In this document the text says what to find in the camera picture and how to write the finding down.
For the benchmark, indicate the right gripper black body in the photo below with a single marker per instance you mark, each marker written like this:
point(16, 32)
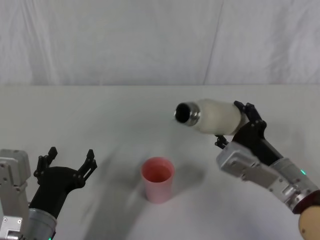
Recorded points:
point(255, 140)

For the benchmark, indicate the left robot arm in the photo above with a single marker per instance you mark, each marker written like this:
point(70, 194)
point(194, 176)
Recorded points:
point(15, 175)

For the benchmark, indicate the white table cloth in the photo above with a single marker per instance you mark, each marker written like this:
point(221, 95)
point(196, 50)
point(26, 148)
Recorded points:
point(100, 120)

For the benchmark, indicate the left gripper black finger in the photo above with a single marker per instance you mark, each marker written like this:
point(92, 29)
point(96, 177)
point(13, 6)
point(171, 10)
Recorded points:
point(43, 162)
point(87, 167)

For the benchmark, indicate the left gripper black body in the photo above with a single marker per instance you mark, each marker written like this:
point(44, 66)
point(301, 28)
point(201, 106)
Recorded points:
point(55, 182)

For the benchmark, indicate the cream vacuum bottle steel neck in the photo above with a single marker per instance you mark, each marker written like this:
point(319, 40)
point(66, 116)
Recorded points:
point(217, 117)

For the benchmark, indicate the white curtain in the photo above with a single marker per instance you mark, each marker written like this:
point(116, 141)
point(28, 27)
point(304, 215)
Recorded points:
point(125, 42)

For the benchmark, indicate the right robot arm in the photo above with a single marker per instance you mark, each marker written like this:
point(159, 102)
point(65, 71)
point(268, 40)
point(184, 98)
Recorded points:
point(250, 170)

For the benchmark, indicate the pink plastic cup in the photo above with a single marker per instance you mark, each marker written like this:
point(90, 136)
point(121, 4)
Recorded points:
point(157, 190)

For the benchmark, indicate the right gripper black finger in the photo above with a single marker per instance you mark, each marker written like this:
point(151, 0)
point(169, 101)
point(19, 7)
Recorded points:
point(222, 142)
point(252, 113)

